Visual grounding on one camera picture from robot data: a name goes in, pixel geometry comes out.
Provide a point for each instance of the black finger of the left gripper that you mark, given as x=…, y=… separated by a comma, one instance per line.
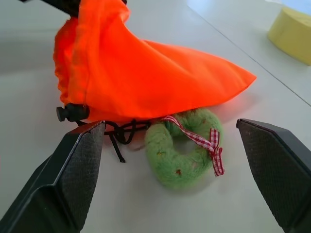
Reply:
x=65, y=7

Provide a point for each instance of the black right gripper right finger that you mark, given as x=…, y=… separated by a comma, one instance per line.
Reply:
x=279, y=174

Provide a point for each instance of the yellow foam block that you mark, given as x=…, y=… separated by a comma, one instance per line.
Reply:
x=291, y=34

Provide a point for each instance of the green fuzzy wreath with ribbon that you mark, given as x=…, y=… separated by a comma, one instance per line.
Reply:
x=179, y=157

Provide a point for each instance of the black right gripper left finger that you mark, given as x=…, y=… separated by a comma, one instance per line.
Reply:
x=73, y=174

